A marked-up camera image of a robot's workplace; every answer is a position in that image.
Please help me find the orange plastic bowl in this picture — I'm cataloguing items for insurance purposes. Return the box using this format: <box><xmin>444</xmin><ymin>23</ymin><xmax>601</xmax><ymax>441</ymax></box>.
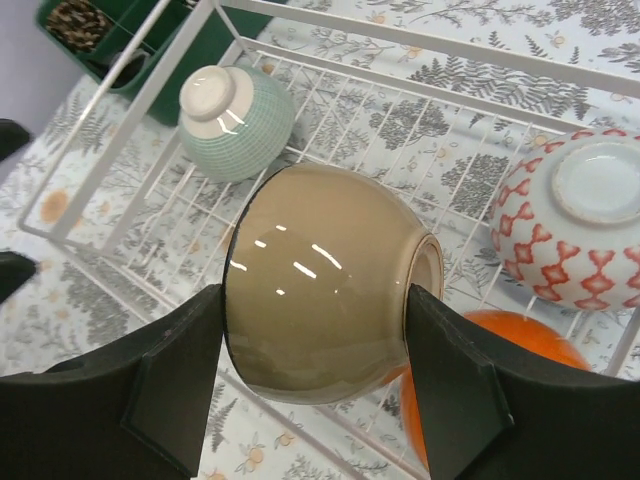
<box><xmin>386</xmin><ymin>310</ymin><xmax>591</xmax><ymax>469</ymax></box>

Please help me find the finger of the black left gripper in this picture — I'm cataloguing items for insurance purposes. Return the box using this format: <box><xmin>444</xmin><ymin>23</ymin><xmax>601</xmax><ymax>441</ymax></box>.
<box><xmin>0</xmin><ymin>251</ymin><xmax>37</xmax><ymax>303</ymax></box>
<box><xmin>0</xmin><ymin>118</ymin><xmax>32</xmax><ymax>161</ymax></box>

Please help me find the dark patterned scrunchie front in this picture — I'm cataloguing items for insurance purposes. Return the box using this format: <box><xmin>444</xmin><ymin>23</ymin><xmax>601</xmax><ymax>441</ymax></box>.
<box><xmin>45</xmin><ymin>0</ymin><xmax>113</xmax><ymax>53</ymax></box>

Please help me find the olive tan bowl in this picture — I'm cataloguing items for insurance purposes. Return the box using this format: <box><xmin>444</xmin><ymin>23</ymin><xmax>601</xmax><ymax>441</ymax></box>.
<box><xmin>223</xmin><ymin>163</ymin><xmax>444</xmax><ymax>405</ymax></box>

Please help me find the floral patterned table mat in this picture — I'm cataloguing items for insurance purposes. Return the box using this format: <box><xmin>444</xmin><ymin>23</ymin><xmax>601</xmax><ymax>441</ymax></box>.
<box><xmin>1</xmin><ymin>1</ymin><xmax>639</xmax><ymax>479</ymax></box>

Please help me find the white red diamond pattern bowl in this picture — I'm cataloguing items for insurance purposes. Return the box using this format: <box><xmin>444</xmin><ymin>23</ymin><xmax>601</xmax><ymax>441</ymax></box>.
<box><xmin>488</xmin><ymin>128</ymin><xmax>639</xmax><ymax>311</ymax></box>

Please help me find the green compartment organizer tray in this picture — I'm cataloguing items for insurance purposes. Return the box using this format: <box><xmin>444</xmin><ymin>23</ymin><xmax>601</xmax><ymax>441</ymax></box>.
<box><xmin>34</xmin><ymin>0</ymin><xmax>276</xmax><ymax>127</ymax></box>

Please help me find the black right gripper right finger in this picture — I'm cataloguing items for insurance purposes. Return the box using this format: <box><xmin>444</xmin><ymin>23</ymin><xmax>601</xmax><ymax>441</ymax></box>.
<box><xmin>405</xmin><ymin>285</ymin><xmax>639</xmax><ymax>479</ymax></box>

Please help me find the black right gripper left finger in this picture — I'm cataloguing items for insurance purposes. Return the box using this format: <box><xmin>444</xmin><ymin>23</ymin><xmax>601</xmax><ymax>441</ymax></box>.
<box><xmin>1</xmin><ymin>285</ymin><xmax>223</xmax><ymax>479</ymax></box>

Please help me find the pale green check bowl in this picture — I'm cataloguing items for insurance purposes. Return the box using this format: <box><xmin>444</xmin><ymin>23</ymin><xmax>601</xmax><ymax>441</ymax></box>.
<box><xmin>177</xmin><ymin>65</ymin><xmax>296</xmax><ymax>182</ymax></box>

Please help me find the white wire dish rack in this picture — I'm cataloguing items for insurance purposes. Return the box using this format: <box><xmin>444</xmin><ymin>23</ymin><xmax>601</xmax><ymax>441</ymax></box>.
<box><xmin>18</xmin><ymin>0</ymin><xmax>640</xmax><ymax>480</ymax></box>

